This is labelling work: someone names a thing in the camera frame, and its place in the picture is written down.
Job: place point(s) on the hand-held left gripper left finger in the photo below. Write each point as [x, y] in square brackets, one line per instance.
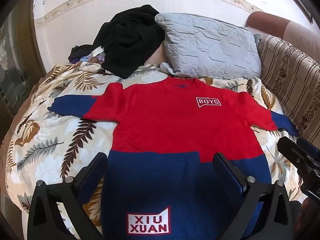
[96, 171]

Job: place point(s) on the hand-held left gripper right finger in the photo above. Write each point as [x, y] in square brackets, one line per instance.
[225, 172]

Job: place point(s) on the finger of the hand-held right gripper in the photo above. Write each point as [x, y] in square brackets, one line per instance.
[306, 145]
[290, 150]

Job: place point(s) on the red and blue knit sweater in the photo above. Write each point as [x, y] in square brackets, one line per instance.
[162, 120]

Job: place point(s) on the leaf print blanket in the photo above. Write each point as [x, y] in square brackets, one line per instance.
[50, 135]

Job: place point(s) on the striped brown headboard cushion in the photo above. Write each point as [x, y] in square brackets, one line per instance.
[292, 80]

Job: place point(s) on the purple patterned cloth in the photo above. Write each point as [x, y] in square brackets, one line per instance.
[96, 56]

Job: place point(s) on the small dark cloth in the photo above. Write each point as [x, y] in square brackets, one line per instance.
[80, 52]

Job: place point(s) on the brown and beige headboard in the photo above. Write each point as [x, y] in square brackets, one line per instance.
[270, 23]

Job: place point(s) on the grey quilted pillow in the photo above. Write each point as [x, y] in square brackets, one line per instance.
[207, 45]

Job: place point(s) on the black garment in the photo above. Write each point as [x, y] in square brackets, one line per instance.
[130, 40]

